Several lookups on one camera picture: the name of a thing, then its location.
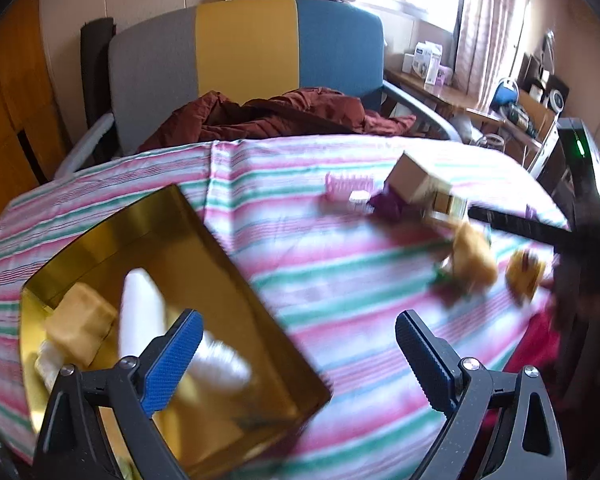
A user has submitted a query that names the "gold metal tin box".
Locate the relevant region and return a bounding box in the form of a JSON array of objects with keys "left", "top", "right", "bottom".
[{"left": 19, "top": 184, "right": 332, "bottom": 480}]

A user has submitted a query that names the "small orange toy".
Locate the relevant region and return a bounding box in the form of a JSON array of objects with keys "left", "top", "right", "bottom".
[{"left": 505, "top": 249, "right": 548, "bottom": 306}]

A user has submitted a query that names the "red cloth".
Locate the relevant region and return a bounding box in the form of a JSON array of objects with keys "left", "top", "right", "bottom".
[{"left": 480, "top": 305, "right": 581, "bottom": 431}]

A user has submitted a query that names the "white plastic-wrapped bundle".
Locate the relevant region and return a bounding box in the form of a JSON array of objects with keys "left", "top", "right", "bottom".
[{"left": 200, "top": 339, "right": 253, "bottom": 396}]

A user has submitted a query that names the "small green tan box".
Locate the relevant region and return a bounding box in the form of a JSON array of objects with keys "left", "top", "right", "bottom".
[{"left": 422, "top": 192, "right": 468, "bottom": 226}]

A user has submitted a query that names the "striped pink green tablecloth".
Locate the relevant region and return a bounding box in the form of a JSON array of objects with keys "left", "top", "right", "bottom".
[{"left": 0, "top": 132, "right": 571, "bottom": 480}]

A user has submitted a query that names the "cream cardboard medicine box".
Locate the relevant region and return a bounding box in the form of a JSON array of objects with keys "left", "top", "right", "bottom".
[{"left": 384, "top": 151, "right": 453, "bottom": 206}]

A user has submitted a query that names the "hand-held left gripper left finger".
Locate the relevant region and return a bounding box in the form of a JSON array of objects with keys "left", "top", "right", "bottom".
[{"left": 32, "top": 309, "right": 204, "bottom": 480}]

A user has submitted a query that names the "pink hair roller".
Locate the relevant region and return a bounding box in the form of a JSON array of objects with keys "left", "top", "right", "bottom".
[{"left": 324, "top": 172, "right": 373, "bottom": 203}]

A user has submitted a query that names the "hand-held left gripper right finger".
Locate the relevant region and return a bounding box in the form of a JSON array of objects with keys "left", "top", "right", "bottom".
[{"left": 395, "top": 309, "right": 568, "bottom": 480}]

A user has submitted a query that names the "purple item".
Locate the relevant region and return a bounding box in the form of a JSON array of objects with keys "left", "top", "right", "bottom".
[{"left": 367, "top": 187, "right": 406, "bottom": 221}]

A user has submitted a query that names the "grey yellow blue chair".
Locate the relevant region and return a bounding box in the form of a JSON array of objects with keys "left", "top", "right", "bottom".
[{"left": 55, "top": 0, "right": 463, "bottom": 181}]

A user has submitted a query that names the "blue round bag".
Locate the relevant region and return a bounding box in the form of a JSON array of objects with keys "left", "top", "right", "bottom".
[{"left": 490, "top": 77, "right": 520, "bottom": 111}]

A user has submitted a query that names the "wooden wardrobe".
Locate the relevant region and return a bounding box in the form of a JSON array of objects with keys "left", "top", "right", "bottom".
[{"left": 0, "top": 0, "right": 76, "bottom": 241}]

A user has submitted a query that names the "glass jar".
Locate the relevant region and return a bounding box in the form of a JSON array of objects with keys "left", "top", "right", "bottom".
[{"left": 475, "top": 132, "right": 506, "bottom": 153}]

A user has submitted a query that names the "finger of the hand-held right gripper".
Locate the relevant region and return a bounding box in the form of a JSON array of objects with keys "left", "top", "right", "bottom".
[{"left": 466, "top": 207, "right": 576, "bottom": 256}]

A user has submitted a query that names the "wooden side desk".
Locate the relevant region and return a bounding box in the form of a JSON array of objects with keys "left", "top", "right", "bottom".
[{"left": 385, "top": 67, "right": 556, "bottom": 161}]

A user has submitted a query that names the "maroon jacket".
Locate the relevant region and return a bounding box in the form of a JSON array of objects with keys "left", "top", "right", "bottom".
[{"left": 137, "top": 87, "right": 418, "bottom": 153}]

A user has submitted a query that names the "green cracker packet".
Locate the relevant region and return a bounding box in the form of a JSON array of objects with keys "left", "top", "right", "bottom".
[{"left": 432, "top": 260, "right": 461, "bottom": 286}]

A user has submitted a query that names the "white blue carton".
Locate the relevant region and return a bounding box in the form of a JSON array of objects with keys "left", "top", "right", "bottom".
[{"left": 412, "top": 42, "right": 443, "bottom": 86}]

